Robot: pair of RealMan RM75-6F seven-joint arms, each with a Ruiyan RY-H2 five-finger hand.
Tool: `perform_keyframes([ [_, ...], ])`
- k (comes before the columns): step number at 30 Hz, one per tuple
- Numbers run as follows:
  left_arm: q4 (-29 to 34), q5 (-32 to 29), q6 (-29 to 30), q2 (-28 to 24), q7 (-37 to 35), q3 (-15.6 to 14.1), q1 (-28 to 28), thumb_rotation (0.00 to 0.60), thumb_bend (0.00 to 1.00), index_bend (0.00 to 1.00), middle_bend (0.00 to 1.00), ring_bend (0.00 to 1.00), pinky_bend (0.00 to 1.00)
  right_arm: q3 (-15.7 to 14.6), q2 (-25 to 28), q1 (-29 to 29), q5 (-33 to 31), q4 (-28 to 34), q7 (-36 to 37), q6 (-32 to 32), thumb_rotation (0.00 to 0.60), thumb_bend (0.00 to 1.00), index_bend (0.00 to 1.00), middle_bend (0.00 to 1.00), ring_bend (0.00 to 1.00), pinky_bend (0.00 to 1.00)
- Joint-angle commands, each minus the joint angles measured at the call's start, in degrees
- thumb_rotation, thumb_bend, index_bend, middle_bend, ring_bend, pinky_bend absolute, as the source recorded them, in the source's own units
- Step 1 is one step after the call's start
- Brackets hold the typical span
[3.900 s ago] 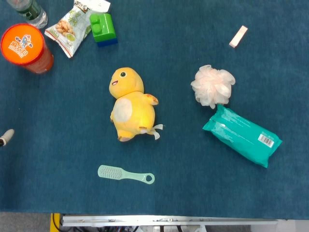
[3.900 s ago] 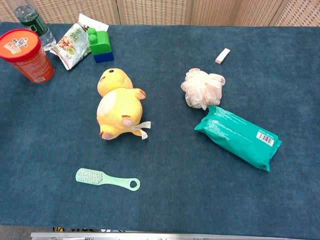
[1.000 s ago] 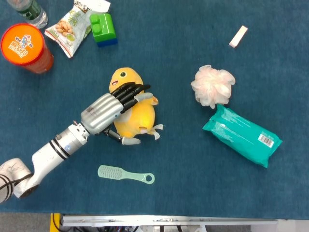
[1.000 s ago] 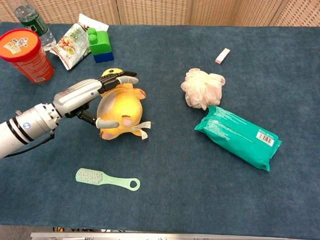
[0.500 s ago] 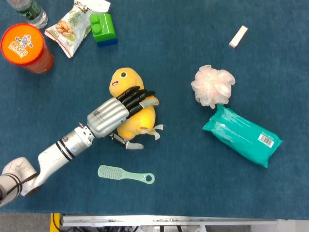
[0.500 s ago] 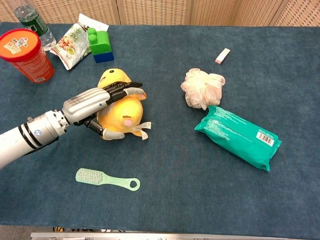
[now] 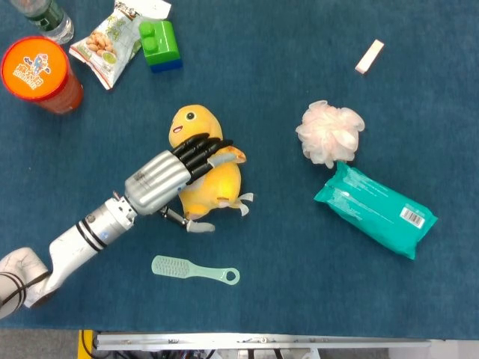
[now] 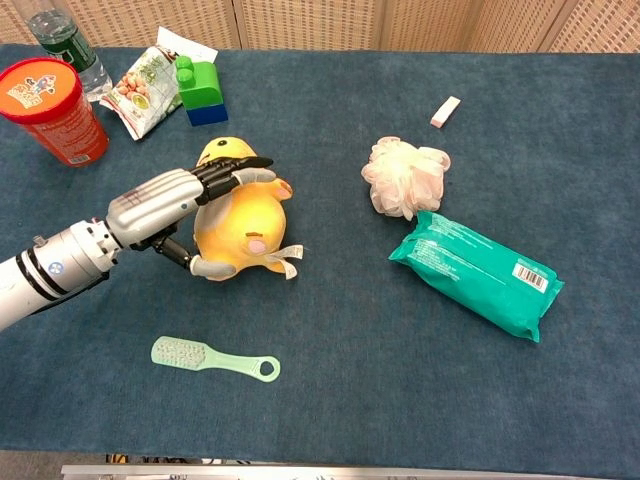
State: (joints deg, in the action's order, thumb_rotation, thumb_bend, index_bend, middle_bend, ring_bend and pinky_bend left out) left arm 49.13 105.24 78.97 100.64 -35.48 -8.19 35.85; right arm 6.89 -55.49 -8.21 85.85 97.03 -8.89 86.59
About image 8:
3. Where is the woven wicker folding screen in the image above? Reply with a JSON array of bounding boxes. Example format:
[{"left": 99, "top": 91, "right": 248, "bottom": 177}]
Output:
[{"left": 0, "top": 0, "right": 640, "bottom": 55}]

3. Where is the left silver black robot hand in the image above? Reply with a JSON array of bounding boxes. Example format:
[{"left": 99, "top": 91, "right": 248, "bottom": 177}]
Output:
[{"left": 104, "top": 155, "right": 278, "bottom": 281}]

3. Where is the orange red lidded canister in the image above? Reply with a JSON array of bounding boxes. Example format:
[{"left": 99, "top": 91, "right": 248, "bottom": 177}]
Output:
[{"left": 0, "top": 56, "right": 110, "bottom": 168}]

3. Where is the blue block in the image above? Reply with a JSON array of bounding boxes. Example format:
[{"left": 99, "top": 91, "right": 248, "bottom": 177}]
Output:
[{"left": 185, "top": 103, "right": 230, "bottom": 127}]

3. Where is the mint green plastic brush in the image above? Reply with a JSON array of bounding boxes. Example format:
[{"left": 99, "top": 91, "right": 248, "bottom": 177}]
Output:
[{"left": 150, "top": 335, "right": 282, "bottom": 384}]

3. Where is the teal wet wipes pack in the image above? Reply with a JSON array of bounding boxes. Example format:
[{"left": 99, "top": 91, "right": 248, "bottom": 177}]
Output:
[{"left": 388, "top": 210, "right": 566, "bottom": 344}]

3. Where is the small pink rectangular eraser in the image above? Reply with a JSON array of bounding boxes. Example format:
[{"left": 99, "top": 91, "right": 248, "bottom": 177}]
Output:
[{"left": 430, "top": 95, "right": 462, "bottom": 130}]

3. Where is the pale pink mesh bath loofah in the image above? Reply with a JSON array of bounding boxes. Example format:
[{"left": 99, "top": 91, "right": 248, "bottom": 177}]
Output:
[{"left": 360, "top": 136, "right": 452, "bottom": 222}]

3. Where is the clear green-label water bottle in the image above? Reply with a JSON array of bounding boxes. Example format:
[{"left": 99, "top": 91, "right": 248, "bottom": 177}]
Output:
[{"left": 27, "top": 9, "right": 114, "bottom": 104}]

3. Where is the green toy building block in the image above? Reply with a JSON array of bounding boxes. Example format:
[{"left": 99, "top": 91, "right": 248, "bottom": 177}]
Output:
[{"left": 174, "top": 55, "right": 225, "bottom": 112}]

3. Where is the blue felt table cloth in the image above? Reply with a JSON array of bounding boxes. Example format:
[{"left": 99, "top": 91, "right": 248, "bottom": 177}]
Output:
[{"left": 0, "top": 43, "right": 640, "bottom": 479}]

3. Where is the yellow plush duck toy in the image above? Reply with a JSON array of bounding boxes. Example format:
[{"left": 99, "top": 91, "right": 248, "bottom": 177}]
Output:
[{"left": 192, "top": 135, "right": 305, "bottom": 282}]

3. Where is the green white nut snack bag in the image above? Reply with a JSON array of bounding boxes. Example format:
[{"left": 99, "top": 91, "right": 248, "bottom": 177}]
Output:
[{"left": 98, "top": 25, "right": 220, "bottom": 142}]

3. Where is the aluminium frame rail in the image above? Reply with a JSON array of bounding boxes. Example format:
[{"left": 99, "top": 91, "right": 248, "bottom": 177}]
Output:
[{"left": 60, "top": 463, "right": 640, "bottom": 480}]

